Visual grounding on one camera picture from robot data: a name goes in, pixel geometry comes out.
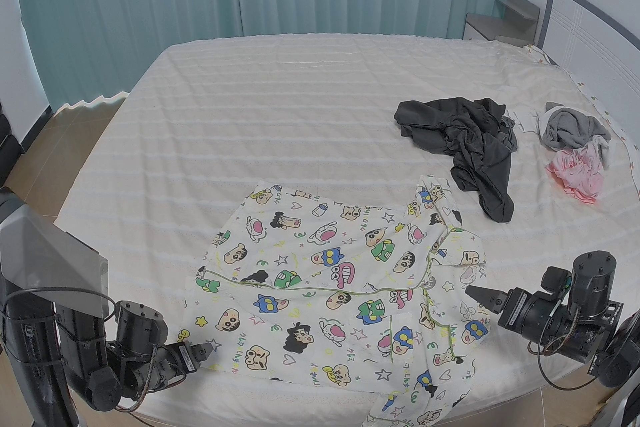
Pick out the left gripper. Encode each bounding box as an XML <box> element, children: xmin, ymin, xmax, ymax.
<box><xmin>147</xmin><ymin>340</ymin><xmax>221</xmax><ymax>388</ymax></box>

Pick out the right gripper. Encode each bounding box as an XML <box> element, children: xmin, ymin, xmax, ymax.
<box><xmin>464</xmin><ymin>284</ymin><xmax>571</xmax><ymax>342</ymax></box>

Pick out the white printed pyjama top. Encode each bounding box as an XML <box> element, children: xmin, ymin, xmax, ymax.
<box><xmin>181</xmin><ymin>174</ymin><xmax>488</xmax><ymax>427</ymax></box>

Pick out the bed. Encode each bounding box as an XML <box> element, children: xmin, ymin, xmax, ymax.
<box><xmin>55</xmin><ymin>0</ymin><xmax>640</xmax><ymax>427</ymax></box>

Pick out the pink garment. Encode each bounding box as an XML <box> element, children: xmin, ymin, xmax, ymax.
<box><xmin>546</xmin><ymin>147</ymin><xmax>605</xmax><ymax>204</ymax></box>

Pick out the black garment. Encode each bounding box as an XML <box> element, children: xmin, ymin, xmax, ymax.
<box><xmin>393</xmin><ymin>97</ymin><xmax>518</xmax><ymax>223</ymax></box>

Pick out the grey garment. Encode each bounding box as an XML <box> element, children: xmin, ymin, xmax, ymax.
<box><xmin>537</xmin><ymin>101</ymin><xmax>613</xmax><ymax>168</ymax></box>

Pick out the grey bedside table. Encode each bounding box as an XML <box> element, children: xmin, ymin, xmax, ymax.
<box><xmin>462</xmin><ymin>0</ymin><xmax>543</xmax><ymax>46</ymax></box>

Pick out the black chest of drawers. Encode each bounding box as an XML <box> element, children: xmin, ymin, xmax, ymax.
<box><xmin>0</xmin><ymin>102</ymin><xmax>23</xmax><ymax>188</ymax></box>

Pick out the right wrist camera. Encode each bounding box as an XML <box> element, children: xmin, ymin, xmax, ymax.
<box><xmin>541</xmin><ymin>266</ymin><xmax>572</xmax><ymax>295</ymax></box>

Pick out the black cable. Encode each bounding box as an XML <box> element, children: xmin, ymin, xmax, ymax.
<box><xmin>536</xmin><ymin>346</ymin><xmax>602</xmax><ymax>392</ymax></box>

